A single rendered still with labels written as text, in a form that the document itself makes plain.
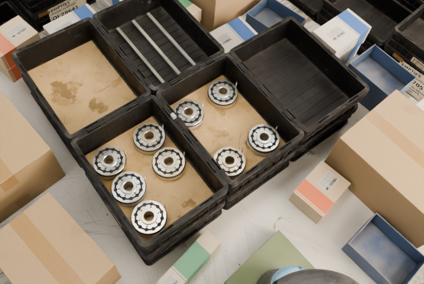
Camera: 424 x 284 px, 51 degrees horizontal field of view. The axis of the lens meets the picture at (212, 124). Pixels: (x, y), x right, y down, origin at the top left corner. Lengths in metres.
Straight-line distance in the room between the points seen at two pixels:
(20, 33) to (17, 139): 0.48
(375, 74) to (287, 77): 0.37
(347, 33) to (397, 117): 0.39
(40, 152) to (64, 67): 0.38
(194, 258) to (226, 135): 0.40
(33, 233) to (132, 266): 0.31
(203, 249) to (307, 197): 0.37
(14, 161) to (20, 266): 0.30
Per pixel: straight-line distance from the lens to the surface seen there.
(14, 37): 1.78
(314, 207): 1.48
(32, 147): 1.44
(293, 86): 1.63
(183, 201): 1.37
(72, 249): 1.33
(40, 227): 1.38
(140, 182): 1.37
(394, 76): 1.86
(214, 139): 1.46
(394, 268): 1.59
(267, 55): 1.69
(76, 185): 1.57
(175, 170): 1.38
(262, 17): 1.99
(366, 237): 1.59
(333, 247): 1.54
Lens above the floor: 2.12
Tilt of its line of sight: 60 degrees down
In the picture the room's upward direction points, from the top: 7 degrees clockwise
